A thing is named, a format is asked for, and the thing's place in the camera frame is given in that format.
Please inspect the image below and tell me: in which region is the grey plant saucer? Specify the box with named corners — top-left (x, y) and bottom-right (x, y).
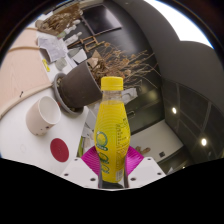
top-left (53, 72), bottom-right (86, 117)

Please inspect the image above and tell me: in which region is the brown wood carving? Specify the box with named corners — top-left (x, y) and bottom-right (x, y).
top-left (34, 3), bottom-right (84, 36)

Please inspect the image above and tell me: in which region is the black wall screen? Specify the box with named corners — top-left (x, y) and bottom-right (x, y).
top-left (81, 3), bottom-right (123, 36)

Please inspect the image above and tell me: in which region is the yellow drink bottle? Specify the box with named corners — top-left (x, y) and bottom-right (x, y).
top-left (93, 76), bottom-right (132, 184)

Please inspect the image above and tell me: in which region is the dried plant in dark pot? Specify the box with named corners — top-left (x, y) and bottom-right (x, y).
top-left (59, 41), bottom-right (161, 110)

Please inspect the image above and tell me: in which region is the small white figurine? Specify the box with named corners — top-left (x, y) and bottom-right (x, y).
top-left (64, 19), bottom-right (83, 34)
top-left (63, 31), bottom-right (83, 46)

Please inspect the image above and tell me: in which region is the small grey cup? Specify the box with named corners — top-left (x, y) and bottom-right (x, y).
top-left (54, 57), bottom-right (68, 72)

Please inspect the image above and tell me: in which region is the wooden easel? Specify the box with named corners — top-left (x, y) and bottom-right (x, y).
top-left (68, 35), bottom-right (101, 54)

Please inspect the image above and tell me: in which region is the small yellow marker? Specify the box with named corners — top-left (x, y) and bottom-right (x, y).
top-left (41, 58), bottom-right (51, 73)

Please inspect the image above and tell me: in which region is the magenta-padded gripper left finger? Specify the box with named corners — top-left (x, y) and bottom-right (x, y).
top-left (61, 145), bottom-right (102, 190)

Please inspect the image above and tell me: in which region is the long ceiling light strip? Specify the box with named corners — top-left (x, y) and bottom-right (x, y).
top-left (143, 0), bottom-right (214, 50)

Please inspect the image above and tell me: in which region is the wooden figure sculpture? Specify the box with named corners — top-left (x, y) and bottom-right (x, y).
top-left (134, 145), bottom-right (152, 157)

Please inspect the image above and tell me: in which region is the flat round red coaster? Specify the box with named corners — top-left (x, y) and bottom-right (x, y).
top-left (49, 137), bottom-right (70, 163)

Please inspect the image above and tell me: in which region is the crumpled printed paper sheet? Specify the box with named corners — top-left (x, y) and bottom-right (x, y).
top-left (37, 34), bottom-right (69, 64)

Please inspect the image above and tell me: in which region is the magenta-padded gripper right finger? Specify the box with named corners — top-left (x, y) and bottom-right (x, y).
top-left (124, 145), bottom-right (167, 190)

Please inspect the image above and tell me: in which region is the beige cup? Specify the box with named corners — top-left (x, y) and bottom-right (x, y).
top-left (25, 95), bottom-right (62, 137)

